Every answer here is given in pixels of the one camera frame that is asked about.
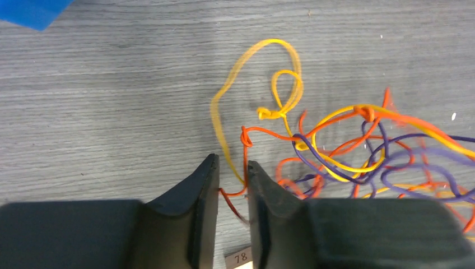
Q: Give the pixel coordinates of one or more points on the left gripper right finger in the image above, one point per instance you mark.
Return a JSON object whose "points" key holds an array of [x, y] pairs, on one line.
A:
{"points": [[287, 232]]}

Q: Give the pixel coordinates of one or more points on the tan wooden block near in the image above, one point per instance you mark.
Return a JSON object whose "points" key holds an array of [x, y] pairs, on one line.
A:
{"points": [[241, 259]]}

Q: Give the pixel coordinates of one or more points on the blue plastic bin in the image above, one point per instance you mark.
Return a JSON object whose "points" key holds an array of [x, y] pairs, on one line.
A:
{"points": [[34, 14]]}

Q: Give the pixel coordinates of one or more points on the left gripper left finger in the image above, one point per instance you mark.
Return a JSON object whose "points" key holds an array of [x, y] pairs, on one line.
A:
{"points": [[175, 230]]}

